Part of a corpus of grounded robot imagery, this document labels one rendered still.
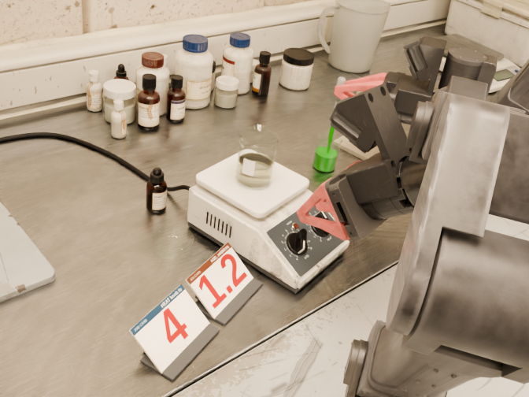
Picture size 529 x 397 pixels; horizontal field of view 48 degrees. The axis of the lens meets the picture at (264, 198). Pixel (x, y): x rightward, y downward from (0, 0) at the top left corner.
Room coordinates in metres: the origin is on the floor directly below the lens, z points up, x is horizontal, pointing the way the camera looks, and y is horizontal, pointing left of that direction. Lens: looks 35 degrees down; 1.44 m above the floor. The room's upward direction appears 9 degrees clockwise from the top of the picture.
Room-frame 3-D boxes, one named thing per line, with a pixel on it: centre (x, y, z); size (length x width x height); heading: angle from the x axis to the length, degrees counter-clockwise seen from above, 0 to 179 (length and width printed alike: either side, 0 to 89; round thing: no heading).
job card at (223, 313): (0.55, 0.03, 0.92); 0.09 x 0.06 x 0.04; 154
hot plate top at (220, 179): (0.69, 0.02, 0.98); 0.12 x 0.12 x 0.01; 57
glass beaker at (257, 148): (0.69, 0.02, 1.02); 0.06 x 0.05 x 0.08; 9
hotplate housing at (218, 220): (0.68, 0.00, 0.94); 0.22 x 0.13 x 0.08; 57
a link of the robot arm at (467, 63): (0.85, -0.29, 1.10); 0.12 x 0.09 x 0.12; 75
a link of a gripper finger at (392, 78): (0.90, -0.13, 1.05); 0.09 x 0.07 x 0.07; 75
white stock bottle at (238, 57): (1.16, 0.10, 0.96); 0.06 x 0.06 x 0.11
